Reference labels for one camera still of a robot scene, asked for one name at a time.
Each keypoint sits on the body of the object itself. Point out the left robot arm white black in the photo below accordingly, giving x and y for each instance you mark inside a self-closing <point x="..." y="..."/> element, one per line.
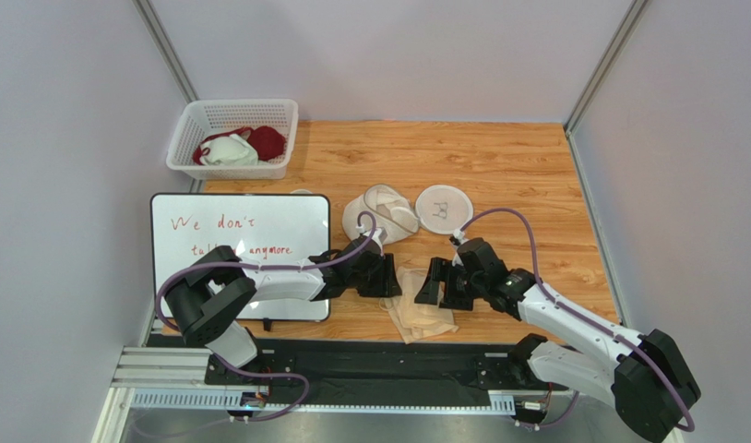
<point x="206" y="299"/>

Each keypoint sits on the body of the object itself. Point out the round white bag lid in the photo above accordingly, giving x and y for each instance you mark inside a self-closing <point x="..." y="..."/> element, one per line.
<point x="442" y="209"/>

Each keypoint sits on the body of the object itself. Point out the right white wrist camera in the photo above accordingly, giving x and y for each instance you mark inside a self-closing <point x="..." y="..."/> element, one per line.
<point x="458" y="238"/>

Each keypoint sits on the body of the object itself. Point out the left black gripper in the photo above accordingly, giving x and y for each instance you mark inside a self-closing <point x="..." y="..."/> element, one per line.
<point x="387" y="283"/>

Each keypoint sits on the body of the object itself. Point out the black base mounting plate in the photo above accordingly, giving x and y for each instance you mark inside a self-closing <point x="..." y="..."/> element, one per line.
<point x="383" y="373"/>

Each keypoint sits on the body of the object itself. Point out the beige bra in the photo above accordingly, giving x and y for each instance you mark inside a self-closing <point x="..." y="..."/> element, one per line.
<point x="416" y="322"/>

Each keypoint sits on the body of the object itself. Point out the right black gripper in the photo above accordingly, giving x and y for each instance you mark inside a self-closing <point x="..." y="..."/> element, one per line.
<point x="451" y="282"/>

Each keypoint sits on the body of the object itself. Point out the white bra in basket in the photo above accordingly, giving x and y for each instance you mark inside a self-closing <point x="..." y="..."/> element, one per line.
<point x="230" y="150"/>

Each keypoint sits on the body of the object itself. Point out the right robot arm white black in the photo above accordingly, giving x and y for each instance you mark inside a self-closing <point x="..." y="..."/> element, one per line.
<point x="643" y="377"/>

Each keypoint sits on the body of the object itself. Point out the white plastic basket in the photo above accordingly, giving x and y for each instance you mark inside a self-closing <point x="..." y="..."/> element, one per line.
<point x="201" y="119"/>

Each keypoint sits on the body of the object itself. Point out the aluminium frame rail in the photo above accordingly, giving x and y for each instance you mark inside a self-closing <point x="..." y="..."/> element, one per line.
<point x="167" y="393"/>

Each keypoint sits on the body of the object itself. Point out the whiteboard with red writing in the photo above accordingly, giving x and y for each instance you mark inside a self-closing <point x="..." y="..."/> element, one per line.
<point x="268" y="229"/>

